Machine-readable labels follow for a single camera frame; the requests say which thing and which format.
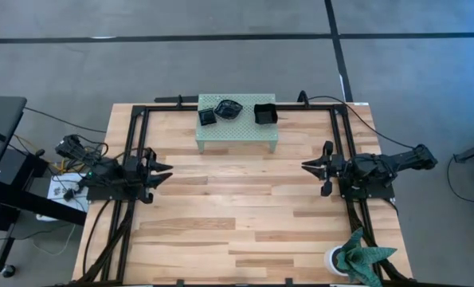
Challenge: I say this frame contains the pale green perforated metal shelf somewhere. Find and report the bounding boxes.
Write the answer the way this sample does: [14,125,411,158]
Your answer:
[195,93,280,154]

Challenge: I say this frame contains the black glossy small square plate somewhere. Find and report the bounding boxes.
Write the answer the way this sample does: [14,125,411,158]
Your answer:
[198,108,217,127]

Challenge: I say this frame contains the teal artificial plant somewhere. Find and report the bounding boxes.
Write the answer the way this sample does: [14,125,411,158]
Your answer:
[335,227,398,287]

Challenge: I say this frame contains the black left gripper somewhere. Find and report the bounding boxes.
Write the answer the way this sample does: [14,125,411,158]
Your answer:
[123,147,174,204]

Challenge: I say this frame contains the yellow cables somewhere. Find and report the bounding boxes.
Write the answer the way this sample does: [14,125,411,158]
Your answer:
[49,157,87,175]

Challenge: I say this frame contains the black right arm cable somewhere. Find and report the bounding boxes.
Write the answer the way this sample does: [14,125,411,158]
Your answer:
[297,89,417,151]

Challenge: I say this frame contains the black glossy wavy square plate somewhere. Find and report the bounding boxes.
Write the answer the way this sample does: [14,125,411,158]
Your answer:
[253,103,279,125]

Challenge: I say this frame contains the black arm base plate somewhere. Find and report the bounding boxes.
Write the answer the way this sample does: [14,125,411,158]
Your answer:
[85,185,148,202]
[339,181,396,201]

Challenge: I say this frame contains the thin black floor cable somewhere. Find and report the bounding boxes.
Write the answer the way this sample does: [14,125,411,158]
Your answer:
[22,105,108,134]

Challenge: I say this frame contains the black computer box white label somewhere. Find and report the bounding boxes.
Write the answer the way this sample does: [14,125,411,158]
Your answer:
[0,147,29,187]

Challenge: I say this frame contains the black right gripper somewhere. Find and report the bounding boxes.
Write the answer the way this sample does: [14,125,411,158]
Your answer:
[301,140,346,197]

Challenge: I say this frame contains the black glossy leaf-shaped plate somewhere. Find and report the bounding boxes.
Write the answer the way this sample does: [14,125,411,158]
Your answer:
[213,99,244,120]

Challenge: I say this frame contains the black desk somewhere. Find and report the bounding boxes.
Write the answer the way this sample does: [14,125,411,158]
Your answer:
[0,94,88,276]

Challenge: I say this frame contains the white power strip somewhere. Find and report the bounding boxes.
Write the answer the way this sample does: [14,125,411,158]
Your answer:
[36,173,90,222]

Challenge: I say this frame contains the black bar at table edge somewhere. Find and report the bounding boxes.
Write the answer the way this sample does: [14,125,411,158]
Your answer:
[154,94,200,104]

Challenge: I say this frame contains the curved black cable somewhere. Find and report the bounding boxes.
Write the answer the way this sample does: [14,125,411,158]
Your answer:
[81,198,114,278]

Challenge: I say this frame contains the white plant pot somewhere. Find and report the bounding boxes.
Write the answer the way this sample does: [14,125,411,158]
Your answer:
[324,245,351,277]

